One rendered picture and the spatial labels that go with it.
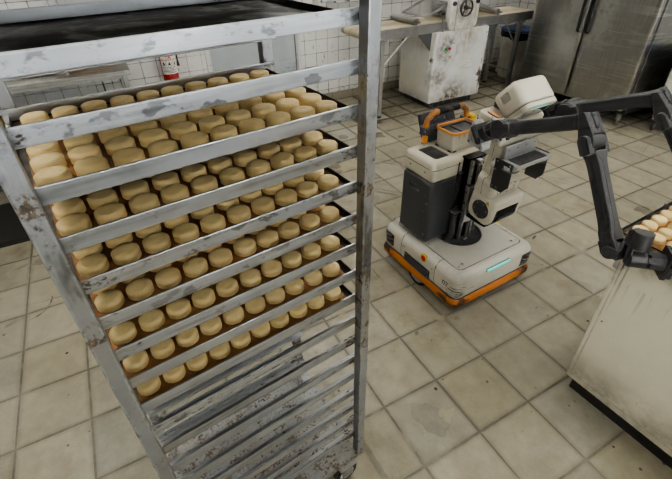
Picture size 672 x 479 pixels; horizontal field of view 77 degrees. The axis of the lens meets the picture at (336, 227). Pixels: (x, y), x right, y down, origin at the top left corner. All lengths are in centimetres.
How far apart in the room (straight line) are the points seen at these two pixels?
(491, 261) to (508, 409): 78
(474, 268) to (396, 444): 100
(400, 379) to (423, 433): 28
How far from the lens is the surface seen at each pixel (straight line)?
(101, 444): 230
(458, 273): 239
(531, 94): 209
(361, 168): 95
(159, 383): 112
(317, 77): 83
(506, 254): 261
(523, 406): 228
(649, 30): 534
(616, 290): 198
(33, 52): 69
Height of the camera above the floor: 181
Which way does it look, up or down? 35 degrees down
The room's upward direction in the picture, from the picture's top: 1 degrees counter-clockwise
